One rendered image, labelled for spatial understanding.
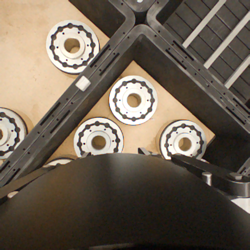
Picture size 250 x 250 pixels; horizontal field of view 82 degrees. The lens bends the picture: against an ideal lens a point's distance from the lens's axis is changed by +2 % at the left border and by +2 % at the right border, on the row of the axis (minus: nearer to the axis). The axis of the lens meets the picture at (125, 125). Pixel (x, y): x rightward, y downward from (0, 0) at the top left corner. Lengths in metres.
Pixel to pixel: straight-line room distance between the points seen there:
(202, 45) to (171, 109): 0.16
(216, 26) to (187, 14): 0.07
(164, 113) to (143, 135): 0.07
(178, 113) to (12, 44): 0.39
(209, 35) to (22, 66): 0.42
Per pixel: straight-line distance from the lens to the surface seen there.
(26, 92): 0.38
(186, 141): 0.35
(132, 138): 0.33
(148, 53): 0.29
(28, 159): 0.27
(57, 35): 0.35
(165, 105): 0.35
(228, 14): 0.48
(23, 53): 0.40
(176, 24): 0.41
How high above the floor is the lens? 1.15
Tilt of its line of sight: 85 degrees down
